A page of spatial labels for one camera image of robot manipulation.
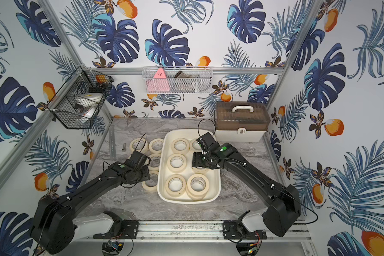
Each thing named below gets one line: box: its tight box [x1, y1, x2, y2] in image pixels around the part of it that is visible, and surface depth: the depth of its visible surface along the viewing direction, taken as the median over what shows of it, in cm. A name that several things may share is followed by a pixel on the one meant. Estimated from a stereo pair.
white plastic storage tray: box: [157, 129, 222, 205], surface depth 90 cm
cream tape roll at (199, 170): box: [191, 166, 210, 174], surface depth 93 cm
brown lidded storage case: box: [214, 101, 271, 143], surface depth 98 cm
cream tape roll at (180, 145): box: [170, 137, 190, 155], surface depth 105 cm
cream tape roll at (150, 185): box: [142, 170, 159, 193], surface depth 87 cm
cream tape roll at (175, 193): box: [164, 173, 187, 198], surface depth 86 cm
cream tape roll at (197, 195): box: [186, 173, 210, 201], surface depth 83 cm
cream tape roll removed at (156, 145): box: [148, 138, 164, 154], surface depth 106 cm
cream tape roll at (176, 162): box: [166, 153, 187, 174], surface depth 97 cm
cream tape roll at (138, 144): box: [129, 137, 149, 155], surface depth 105 cm
